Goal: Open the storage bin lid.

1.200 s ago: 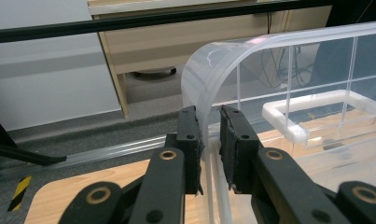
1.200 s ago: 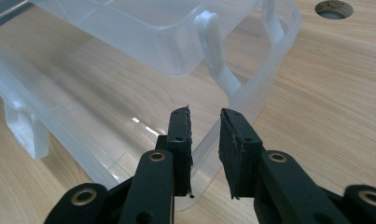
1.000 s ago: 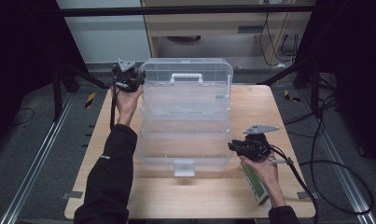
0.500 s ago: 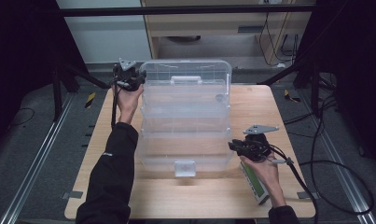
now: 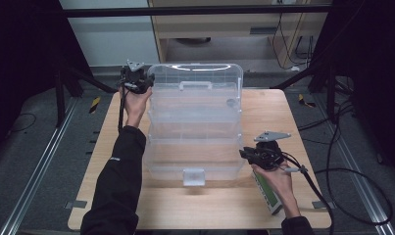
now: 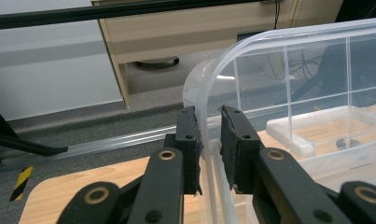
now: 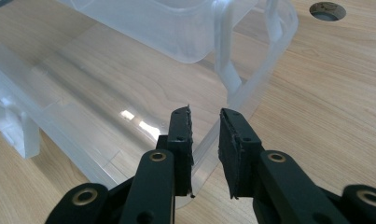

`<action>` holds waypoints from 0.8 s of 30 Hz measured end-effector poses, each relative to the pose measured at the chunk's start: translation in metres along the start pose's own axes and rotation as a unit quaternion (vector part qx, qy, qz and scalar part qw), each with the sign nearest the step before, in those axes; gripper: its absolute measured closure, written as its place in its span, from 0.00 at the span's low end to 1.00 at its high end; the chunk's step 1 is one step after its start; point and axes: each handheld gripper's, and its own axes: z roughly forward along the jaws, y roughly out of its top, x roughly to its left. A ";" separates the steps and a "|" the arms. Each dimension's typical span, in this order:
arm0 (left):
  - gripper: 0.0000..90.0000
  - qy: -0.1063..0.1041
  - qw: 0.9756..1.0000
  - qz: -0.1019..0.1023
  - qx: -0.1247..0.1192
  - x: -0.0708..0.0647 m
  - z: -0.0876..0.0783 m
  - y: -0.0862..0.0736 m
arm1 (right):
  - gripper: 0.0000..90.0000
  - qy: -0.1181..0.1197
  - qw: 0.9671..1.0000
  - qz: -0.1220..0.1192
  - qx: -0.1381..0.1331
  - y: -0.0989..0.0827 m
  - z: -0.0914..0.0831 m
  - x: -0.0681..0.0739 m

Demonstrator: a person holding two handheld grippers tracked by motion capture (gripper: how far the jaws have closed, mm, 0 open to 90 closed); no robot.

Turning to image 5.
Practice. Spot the aluminium floor rail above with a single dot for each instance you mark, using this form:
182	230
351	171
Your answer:
35	176
358	179

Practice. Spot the light wooden desk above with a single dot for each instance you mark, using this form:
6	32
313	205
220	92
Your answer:
218	26

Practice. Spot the green and white carton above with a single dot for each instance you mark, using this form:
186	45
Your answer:
270	196

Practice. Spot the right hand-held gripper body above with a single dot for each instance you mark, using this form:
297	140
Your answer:
270	156

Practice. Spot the black round table grommet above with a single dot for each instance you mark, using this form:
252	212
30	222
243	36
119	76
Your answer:
231	103

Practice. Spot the grey tape strip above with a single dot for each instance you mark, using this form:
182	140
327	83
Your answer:
319	204
75	204

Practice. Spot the clear plastic storage box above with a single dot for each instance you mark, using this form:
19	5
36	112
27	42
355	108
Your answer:
195	130

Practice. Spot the black curtain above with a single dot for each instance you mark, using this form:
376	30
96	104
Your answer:
378	65
22	49

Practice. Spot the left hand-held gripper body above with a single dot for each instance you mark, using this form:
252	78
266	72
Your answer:
133	80

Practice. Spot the yellow black striped tape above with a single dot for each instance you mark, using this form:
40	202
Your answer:
94	105
305	102

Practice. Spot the white cabinet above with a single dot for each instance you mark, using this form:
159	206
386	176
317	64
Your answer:
113	39

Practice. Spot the person's right hand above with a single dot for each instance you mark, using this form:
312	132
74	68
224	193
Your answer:
281	184

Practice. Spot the black horizontal frame bar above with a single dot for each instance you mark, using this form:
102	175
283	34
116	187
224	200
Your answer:
185	11

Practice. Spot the person's left hand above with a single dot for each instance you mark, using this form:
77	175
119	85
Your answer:
134	106

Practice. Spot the black metal stand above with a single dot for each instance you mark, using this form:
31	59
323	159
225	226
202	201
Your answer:
330	94
59	98

